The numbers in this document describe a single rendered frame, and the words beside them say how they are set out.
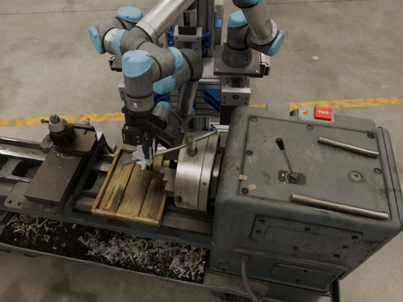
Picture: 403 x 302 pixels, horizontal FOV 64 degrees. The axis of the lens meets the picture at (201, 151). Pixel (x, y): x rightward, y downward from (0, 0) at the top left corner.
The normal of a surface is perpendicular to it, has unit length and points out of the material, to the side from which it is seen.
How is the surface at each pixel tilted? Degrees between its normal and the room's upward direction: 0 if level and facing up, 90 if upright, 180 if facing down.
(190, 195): 70
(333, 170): 0
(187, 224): 0
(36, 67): 0
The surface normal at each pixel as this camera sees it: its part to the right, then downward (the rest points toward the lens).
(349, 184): 0.00, -0.61
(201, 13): -0.06, 0.79
